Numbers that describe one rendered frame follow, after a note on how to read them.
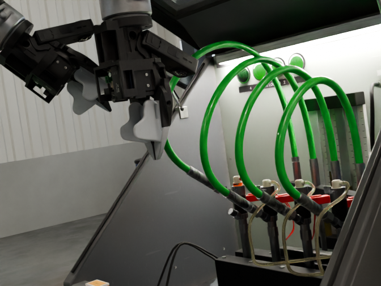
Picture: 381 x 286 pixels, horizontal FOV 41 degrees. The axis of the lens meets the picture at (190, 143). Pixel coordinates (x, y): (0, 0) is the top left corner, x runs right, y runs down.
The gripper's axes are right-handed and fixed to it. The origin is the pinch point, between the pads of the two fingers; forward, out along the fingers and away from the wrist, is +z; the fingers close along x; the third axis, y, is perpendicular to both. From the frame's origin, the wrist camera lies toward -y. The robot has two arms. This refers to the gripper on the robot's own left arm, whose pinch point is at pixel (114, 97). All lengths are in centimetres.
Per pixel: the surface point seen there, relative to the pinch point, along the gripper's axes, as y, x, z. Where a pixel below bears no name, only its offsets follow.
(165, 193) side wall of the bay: -4.7, -37.0, 27.3
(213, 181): 4.3, 6.2, 22.3
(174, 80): -9.4, 2.5, 7.0
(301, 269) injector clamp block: 8.1, 6.7, 45.4
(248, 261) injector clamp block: 8.6, -5.4, 41.1
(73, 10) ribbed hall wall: -371, -612, -89
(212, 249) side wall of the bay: -2, -44, 49
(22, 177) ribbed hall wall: -129, -650, 0
